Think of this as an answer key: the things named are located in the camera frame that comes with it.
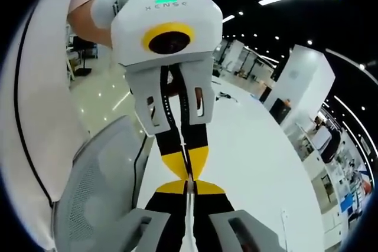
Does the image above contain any black bulky object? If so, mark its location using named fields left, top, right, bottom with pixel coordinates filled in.
left=320, top=127, right=344, bottom=163

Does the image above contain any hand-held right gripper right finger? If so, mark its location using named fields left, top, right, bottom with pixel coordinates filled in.
left=193, top=180, right=285, bottom=252

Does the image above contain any black box with orange top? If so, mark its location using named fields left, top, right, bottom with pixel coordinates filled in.
left=269, top=97, right=292, bottom=123

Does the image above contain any grey mesh office chair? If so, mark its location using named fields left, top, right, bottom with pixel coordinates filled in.
left=54, top=115, right=156, bottom=252

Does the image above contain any thin black cable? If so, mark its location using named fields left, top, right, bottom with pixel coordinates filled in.
left=14, top=12, right=56, bottom=206

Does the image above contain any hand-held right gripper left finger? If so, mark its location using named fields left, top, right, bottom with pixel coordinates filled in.
left=116, top=179, right=189, bottom=252

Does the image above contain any person's white shirt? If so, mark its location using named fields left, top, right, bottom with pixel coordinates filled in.
left=0, top=0, right=100, bottom=209

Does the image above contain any blue panel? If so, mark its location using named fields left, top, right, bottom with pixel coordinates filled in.
left=338, top=198, right=356, bottom=215

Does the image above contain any black tangled cable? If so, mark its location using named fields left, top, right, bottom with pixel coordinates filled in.
left=214, top=91, right=238, bottom=103

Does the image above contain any white square pillar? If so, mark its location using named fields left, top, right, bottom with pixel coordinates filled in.
left=263, top=44, right=337, bottom=125

